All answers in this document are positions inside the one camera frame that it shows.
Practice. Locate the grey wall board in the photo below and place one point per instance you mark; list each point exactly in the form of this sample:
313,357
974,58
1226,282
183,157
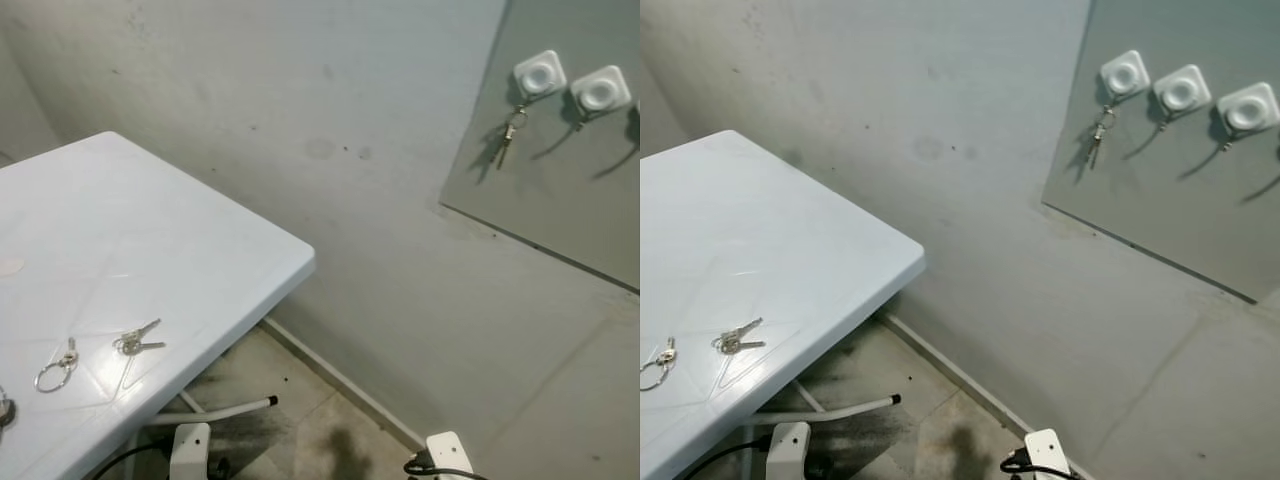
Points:
560,200
1160,210

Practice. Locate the white skirting strip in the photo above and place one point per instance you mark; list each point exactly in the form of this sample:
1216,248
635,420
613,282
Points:
340,382
950,370

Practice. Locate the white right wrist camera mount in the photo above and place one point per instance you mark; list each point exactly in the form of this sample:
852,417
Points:
450,452
1048,450

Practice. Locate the pair of silver keys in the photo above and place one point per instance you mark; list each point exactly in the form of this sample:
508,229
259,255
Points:
730,342
130,344

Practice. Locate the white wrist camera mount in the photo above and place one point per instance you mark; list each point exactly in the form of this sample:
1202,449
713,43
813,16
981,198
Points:
450,452
190,450
1048,450
788,450

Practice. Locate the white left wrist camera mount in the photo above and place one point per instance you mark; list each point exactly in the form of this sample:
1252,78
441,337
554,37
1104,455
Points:
788,450
190,450

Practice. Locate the hanging silver key bunch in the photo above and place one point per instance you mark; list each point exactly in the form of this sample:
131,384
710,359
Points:
510,130
1098,132

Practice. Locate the white square wall hook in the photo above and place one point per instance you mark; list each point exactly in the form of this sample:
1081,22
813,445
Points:
1182,92
540,75
1248,108
1123,75
600,92

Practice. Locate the white folding table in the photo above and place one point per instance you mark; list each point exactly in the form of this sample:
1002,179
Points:
760,230
120,230

